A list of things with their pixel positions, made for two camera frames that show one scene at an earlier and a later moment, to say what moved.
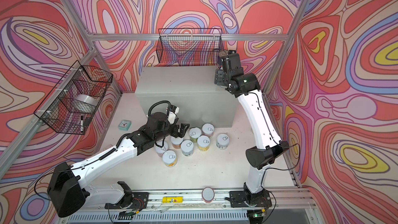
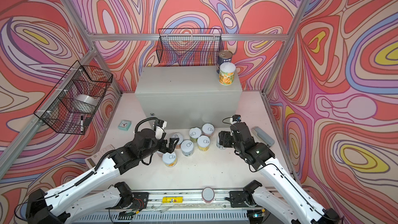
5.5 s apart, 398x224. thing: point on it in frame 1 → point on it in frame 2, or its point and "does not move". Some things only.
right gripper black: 219,75 → 224,138
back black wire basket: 189,46 does not move
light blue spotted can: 223,141 does not move
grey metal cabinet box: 191,93 does not move
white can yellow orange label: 169,158 does not move
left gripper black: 182,131 → 171,148
